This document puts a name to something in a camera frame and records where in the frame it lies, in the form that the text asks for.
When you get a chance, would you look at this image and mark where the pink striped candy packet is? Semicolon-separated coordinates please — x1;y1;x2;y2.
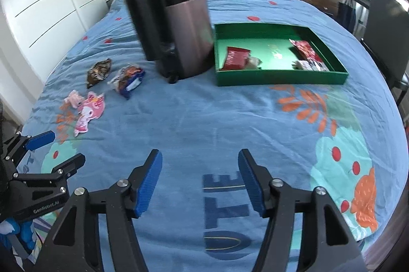
65;90;84;109

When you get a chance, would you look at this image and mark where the pink bunny shaped packet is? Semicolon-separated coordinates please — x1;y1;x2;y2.
74;92;105;138

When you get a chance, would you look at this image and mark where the small beige snack packet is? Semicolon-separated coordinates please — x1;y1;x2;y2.
246;56;263;71

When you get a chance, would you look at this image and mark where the green tray box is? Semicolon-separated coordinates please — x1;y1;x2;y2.
213;23;349;87

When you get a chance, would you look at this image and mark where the long red white snack packet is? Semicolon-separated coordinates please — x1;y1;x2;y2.
289;39;325;63

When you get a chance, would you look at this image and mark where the dark hanging bag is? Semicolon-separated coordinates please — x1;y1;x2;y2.
337;2;356;33

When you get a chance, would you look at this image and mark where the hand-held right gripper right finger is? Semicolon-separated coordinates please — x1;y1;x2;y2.
237;149;366;272

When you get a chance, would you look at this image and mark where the dark red snack packet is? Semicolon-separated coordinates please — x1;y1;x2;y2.
220;47;251;71

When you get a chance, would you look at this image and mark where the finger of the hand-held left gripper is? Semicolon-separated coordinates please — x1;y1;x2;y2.
13;153;86;187
3;130;56;164

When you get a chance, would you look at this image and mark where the black and brown kettle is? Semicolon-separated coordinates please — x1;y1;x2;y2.
118;0;215;85

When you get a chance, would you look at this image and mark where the white blue snack packet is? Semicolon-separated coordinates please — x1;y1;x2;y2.
108;65;146;100

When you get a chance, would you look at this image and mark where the brown snack packet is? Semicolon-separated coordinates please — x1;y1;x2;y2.
86;59;112;89

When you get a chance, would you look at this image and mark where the black chair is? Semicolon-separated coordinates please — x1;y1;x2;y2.
359;0;409;106

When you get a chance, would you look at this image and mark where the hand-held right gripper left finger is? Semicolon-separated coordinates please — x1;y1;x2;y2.
32;149;163;272

